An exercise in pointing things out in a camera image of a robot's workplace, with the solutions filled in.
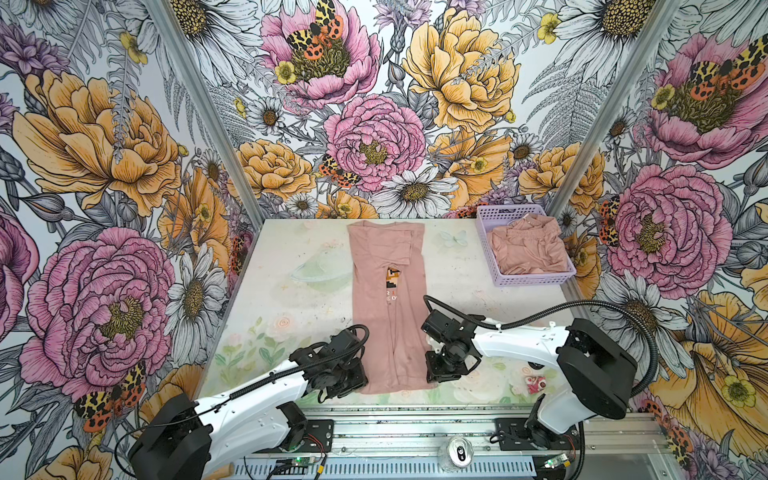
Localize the pink t-shirt with print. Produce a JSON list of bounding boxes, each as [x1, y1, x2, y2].
[[347, 221, 431, 395]]

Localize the lilac plastic laundry basket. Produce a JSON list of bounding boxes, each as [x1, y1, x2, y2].
[[476, 204, 576, 287]]

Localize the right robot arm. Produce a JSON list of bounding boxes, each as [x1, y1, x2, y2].
[[422, 310, 637, 449]]

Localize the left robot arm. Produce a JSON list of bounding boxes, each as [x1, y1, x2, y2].
[[122, 324, 370, 479]]

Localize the small pink red toy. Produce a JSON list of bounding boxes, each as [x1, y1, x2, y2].
[[525, 375, 547, 395]]

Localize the green circuit board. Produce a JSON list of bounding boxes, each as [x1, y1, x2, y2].
[[272, 456, 325, 476]]

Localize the pink shorts in basket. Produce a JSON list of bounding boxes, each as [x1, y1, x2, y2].
[[488, 213, 570, 276]]

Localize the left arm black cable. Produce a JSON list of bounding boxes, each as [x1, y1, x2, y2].
[[112, 323, 371, 480]]

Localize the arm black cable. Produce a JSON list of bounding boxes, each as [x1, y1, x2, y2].
[[112, 323, 371, 480], [422, 294, 660, 480]]

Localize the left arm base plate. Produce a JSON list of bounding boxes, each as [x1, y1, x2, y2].
[[294, 419, 335, 454]]

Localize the aluminium front rail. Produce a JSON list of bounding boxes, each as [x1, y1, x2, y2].
[[155, 407, 673, 463]]

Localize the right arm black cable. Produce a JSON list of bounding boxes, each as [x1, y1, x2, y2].
[[422, 294, 660, 480]]

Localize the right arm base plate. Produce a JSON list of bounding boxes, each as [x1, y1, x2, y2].
[[489, 417, 582, 451]]

